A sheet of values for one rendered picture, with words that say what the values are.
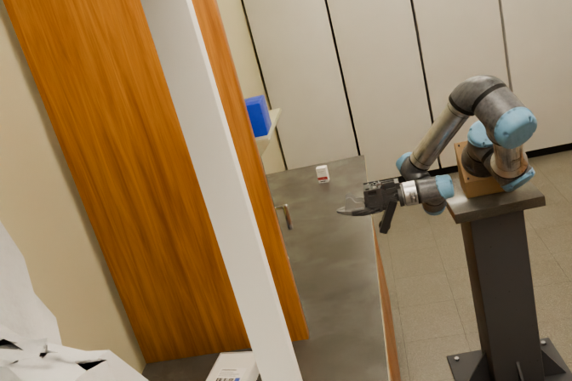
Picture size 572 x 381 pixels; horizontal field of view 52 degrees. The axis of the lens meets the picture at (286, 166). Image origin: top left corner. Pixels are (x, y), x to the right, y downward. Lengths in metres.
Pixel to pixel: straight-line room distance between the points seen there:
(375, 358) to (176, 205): 0.64
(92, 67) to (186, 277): 0.61
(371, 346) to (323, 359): 0.13
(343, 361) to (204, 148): 1.05
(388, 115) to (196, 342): 3.29
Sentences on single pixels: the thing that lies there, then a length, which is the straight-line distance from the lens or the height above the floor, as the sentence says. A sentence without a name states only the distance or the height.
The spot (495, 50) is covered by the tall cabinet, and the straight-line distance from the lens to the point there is 4.75.
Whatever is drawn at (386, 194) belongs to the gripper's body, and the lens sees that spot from 1.84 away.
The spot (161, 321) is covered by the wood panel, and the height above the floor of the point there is 1.07.
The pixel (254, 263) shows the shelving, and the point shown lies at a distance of 0.67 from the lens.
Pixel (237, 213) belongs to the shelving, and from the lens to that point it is 0.64.
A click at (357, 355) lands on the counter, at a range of 1.60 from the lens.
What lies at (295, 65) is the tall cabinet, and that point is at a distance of 4.63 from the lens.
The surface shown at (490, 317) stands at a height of 0.43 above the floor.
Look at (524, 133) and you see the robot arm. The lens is 1.71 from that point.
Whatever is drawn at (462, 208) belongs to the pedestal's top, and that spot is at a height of 0.94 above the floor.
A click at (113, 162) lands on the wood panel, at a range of 1.55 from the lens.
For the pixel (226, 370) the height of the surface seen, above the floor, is 0.98.
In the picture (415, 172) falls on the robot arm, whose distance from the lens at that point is 1.95.
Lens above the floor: 1.91
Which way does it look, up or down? 19 degrees down
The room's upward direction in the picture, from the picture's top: 15 degrees counter-clockwise
